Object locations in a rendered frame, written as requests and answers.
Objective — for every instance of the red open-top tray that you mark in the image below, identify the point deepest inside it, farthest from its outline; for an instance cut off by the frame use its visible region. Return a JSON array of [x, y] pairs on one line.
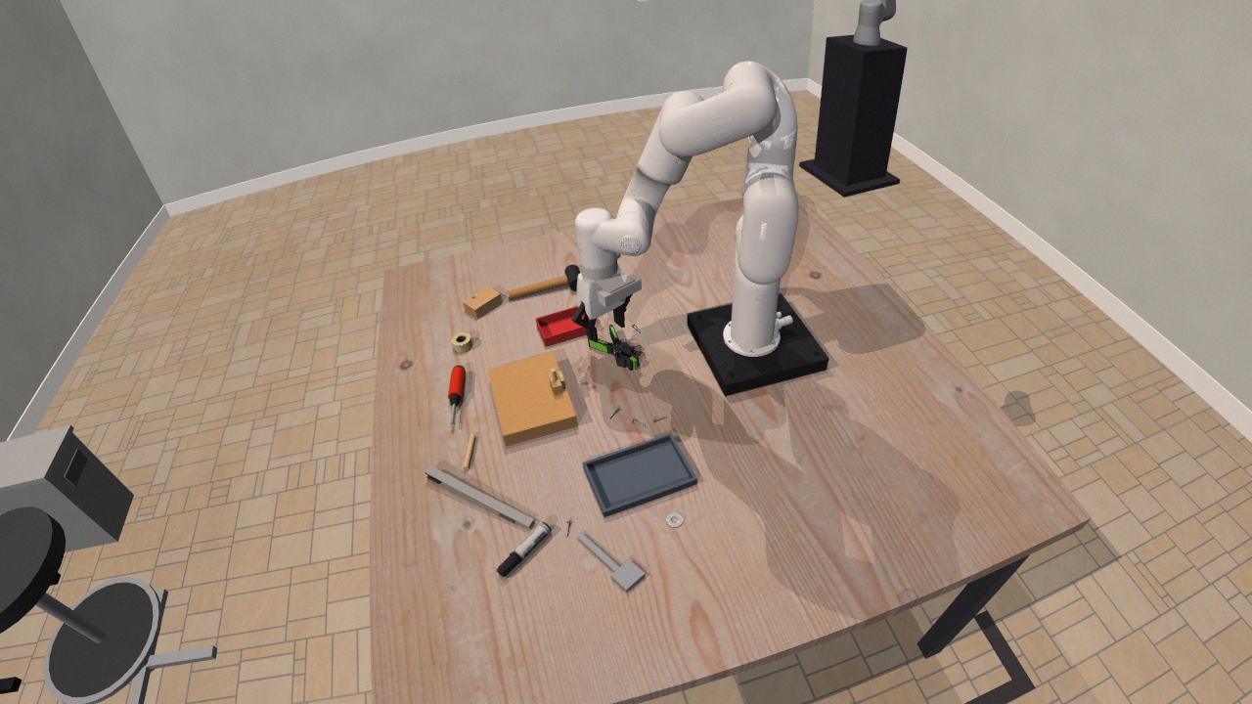
[[558, 327]]

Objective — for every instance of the light brown wooden board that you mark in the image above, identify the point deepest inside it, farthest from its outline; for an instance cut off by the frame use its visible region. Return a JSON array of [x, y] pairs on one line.
[[526, 404]]

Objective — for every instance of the red-handled screwdriver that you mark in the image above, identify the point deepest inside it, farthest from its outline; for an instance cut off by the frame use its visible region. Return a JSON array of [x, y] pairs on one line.
[[456, 389]]

